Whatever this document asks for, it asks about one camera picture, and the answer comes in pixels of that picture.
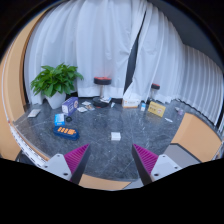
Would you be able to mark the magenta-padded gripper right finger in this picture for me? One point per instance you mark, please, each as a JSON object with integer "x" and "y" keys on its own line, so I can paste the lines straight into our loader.
{"x": 163, "y": 165}

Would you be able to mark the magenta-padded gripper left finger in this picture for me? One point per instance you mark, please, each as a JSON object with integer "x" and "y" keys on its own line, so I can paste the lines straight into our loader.
{"x": 59, "y": 165}

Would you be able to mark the white charger block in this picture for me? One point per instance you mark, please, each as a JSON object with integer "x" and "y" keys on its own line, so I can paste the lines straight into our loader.
{"x": 115, "y": 136}

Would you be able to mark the white pen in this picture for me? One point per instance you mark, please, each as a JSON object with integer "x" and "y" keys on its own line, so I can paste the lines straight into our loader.
{"x": 168, "y": 119}

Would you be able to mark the small black round object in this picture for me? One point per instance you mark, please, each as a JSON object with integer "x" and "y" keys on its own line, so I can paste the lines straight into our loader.
{"x": 68, "y": 118}

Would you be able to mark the small purple item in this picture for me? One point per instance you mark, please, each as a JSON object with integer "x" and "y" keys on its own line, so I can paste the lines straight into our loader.
{"x": 180, "y": 111}

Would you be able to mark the yellow sign card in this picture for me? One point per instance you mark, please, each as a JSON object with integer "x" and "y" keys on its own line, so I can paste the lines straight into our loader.
{"x": 156, "y": 109}

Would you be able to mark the white flat packet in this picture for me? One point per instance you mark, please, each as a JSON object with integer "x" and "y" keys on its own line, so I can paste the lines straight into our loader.
{"x": 34, "y": 113}

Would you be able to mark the purple cardboard box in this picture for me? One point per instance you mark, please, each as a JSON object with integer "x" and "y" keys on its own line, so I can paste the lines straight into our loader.
{"x": 70, "y": 106}

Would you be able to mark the white card packet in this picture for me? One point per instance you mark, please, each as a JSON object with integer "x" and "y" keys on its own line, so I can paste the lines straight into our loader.
{"x": 82, "y": 109}
{"x": 86, "y": 103}

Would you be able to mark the small white blue carton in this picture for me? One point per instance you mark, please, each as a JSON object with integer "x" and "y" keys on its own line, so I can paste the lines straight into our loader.
{"x": 143, "y": 107}

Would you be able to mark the orange printed card packet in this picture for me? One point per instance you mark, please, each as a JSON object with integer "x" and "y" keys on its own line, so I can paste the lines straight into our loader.
{"x": 90, "y": 107}

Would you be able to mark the white and orange box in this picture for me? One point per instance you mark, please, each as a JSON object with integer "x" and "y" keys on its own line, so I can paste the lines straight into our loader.
{"x": 130, "y": 103}

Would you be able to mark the small white tube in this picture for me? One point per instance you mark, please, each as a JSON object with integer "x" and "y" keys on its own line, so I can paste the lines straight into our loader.
{"x": 113, "y": 104}

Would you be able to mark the black stool with red seat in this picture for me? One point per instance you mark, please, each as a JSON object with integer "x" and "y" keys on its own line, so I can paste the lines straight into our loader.
{"x": 155, "y": 86}
{"x": 102, "y": 80}

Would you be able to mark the green plant in white pot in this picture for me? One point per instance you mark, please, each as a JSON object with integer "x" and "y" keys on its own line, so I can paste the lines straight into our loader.
{"x": 55, "y": 81}

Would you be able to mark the white pleated curtain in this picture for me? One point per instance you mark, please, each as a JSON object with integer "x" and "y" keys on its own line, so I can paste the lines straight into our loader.
{"x": 203, "y": 83}

